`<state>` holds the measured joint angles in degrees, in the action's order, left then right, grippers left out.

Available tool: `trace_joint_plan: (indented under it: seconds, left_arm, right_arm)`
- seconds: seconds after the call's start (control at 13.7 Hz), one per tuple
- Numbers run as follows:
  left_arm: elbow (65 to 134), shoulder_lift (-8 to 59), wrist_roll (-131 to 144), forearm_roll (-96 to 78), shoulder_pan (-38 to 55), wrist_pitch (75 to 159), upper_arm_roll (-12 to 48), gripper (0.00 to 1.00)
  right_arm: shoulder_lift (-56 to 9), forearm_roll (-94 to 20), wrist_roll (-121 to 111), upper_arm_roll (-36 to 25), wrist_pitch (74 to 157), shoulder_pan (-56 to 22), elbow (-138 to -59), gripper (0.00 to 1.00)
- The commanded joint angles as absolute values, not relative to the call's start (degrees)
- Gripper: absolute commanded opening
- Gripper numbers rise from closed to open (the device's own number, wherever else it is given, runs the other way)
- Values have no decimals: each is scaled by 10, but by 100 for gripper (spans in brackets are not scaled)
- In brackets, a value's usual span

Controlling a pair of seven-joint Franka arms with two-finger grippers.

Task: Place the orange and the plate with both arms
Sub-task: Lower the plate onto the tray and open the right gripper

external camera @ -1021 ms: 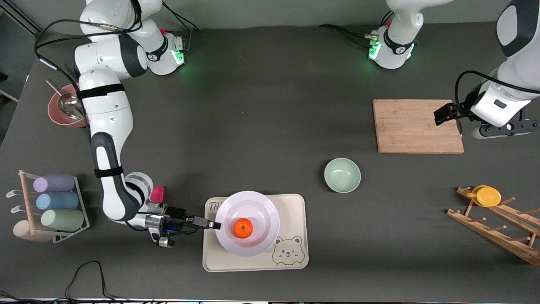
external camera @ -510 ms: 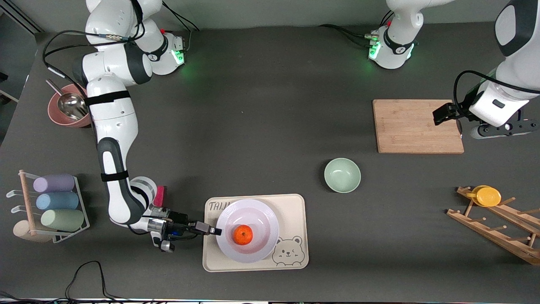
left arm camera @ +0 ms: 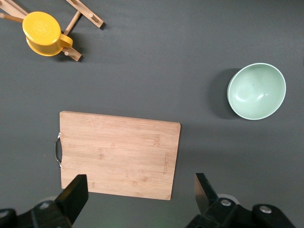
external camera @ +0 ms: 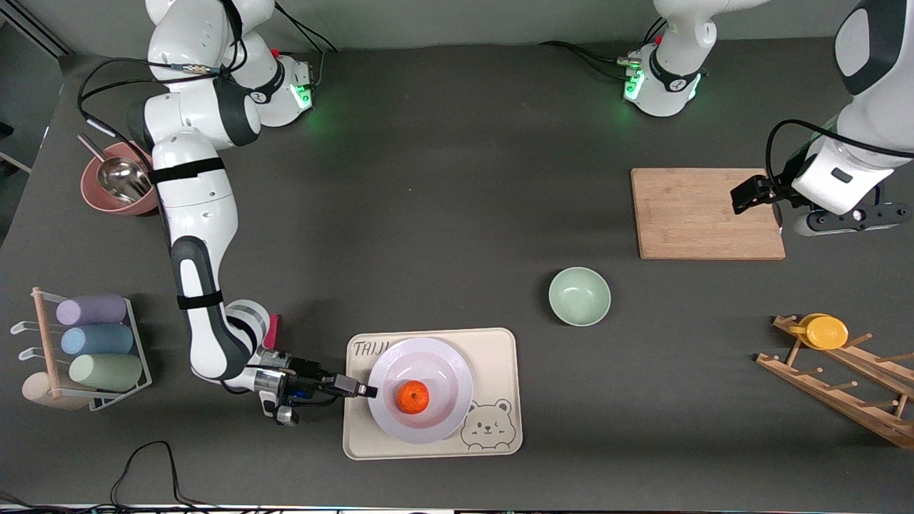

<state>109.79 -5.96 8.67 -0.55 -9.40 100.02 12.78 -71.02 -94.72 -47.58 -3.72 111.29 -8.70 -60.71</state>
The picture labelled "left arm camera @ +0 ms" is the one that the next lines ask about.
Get yellow mug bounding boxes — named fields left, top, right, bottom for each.
left=22, top=11, right=74, bottom=57

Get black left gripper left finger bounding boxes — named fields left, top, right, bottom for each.
left=55, top=174, right=89, bottom=225

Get wooden peg drying rack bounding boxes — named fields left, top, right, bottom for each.
left=0, top=0, right=105, bottom=62

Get dark grey table mat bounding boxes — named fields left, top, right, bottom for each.
left=0, top=0, right=304, bottom=228

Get wooden cutting board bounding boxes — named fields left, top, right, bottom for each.
left=55, top=110, right=181, bottom=201

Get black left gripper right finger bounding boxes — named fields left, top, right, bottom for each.
left=194, top=172, right=219, bottom=214

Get light green bowl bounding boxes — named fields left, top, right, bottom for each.
left=227, top=62, right=287, bottom=121

